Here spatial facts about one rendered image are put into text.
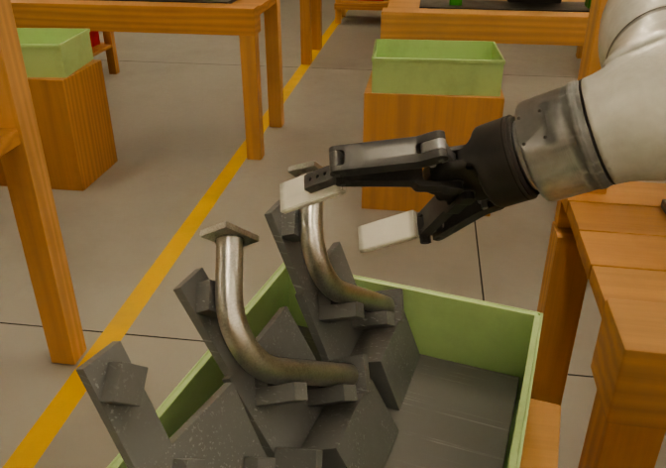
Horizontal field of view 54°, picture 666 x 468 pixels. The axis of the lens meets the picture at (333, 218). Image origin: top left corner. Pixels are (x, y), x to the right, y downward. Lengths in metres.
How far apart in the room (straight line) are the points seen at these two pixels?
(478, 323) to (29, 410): 1.70
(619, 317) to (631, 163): 0.64
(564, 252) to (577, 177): 1.14
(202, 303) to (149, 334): 1.87
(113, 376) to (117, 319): 2.09
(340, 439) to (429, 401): 0.22
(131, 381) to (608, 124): 0.45
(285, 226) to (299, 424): 0.25
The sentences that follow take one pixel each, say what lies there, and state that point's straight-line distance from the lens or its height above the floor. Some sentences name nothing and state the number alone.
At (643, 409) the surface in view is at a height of 0.79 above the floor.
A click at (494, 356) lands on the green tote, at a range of 1.05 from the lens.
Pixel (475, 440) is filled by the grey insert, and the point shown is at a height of 0.85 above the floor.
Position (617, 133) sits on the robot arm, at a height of 1.36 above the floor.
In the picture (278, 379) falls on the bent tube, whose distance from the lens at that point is 0.75.
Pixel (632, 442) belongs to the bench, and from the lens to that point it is 1.21.
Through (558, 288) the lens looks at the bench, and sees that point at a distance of 1.73.
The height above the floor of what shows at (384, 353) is 0.93.
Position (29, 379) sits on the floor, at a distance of 2.53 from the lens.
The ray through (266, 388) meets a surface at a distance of 0.77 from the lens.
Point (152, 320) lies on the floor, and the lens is 2.66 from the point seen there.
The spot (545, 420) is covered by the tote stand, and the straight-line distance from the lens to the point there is 1.09.
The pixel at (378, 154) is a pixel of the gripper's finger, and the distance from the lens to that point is 0.54.
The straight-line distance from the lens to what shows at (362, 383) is 0.87.
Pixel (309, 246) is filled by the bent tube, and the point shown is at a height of 1.11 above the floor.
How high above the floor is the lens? 1.52
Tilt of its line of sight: 27 degrees down
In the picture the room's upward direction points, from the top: straight up
